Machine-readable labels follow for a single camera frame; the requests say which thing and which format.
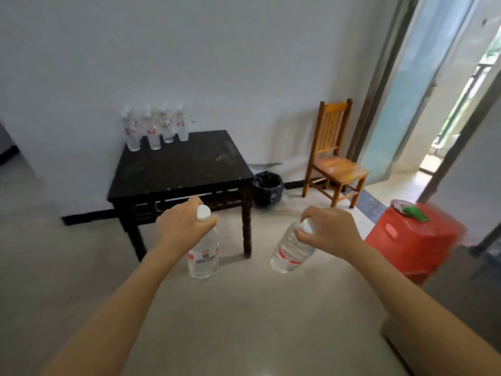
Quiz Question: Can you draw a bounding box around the clear water bottle white cap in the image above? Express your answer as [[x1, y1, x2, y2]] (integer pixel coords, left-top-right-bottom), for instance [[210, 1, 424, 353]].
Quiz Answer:
[[270, 218, 316, 274], [187, 204, 220, 280]]

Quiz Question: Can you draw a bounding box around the glass sliding door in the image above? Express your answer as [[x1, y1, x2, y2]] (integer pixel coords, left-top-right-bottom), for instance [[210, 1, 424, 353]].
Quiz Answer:
[[346, 0, 480, 186]]

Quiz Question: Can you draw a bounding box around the orange wooden chair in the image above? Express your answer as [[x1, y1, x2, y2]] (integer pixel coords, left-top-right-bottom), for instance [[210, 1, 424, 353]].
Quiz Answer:
[[302, 98, 370, 209]]

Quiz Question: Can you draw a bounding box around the green and white object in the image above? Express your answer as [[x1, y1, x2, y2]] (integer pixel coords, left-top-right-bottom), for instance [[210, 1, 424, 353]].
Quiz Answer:
[[391, 199, 431, 223]]

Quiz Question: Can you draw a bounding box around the person's right forearm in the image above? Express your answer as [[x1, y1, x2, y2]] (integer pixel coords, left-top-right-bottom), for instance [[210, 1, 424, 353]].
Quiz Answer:
[[344, 240, 501, 376]]

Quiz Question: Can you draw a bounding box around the bin with black bag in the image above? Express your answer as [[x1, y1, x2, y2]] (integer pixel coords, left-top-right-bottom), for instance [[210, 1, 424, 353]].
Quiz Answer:
[[252, 171, 284, 209]]

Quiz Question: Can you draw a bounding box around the person's left hand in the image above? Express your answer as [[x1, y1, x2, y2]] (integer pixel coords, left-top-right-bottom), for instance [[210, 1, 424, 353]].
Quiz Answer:
[[154, 197, 218, 258]]

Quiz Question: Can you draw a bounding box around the person's right hand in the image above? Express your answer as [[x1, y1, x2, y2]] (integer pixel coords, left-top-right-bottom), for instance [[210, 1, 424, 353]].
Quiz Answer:
[[294, 206, 366, 258]]

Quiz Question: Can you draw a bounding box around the person's left forearm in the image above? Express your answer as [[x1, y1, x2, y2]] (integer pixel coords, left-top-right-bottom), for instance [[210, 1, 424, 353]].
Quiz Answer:
[[41, 243, 188, 376]]

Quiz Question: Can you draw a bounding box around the dark wooden square table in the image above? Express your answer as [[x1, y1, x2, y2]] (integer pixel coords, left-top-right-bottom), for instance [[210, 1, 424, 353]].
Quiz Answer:
[[107, 130, 255, 263]]

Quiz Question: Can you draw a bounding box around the clear water bottle red label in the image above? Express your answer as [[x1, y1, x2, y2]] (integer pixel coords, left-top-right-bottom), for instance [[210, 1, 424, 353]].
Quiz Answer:
[[142, 105, 162, 151], [158, 103, 175, 144], [174, 105, 190, 142], [121, 107, 142, 152]]

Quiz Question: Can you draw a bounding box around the red plastic stool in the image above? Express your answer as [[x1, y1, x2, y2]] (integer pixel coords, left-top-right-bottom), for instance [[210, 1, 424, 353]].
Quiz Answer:
[[364, 203, 467, 285]]

